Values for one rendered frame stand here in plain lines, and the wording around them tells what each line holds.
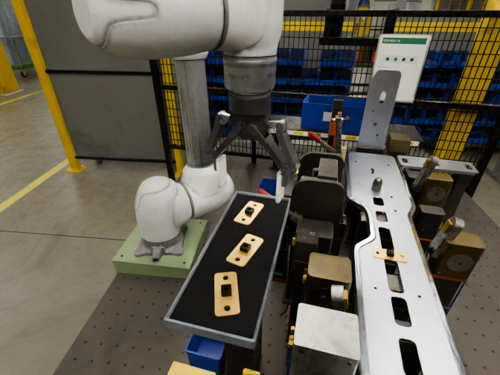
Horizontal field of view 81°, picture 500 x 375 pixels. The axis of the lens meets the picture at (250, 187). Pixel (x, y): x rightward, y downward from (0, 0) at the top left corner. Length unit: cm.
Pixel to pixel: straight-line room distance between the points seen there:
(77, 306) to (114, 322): 110
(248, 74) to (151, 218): 72
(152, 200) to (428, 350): 85
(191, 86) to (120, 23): 67
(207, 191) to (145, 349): 54
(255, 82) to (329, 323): 41
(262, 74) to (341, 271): 43
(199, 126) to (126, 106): 216
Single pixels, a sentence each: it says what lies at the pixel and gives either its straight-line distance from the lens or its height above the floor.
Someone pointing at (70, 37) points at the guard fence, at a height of 134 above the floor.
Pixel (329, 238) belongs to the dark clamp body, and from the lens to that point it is 74.
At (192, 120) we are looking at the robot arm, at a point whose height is 122.
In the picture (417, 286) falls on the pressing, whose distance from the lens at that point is 82.
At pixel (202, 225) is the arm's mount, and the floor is 75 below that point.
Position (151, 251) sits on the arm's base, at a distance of 118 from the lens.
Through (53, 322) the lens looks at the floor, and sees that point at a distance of 219.
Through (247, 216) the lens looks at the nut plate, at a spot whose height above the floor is 116.
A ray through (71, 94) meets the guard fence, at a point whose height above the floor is 84.
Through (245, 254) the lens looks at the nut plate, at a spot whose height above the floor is 116.
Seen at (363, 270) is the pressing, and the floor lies 100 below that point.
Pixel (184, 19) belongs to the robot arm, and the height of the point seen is 154.
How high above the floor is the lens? 156
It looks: 31 degrees down
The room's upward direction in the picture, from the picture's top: straight up
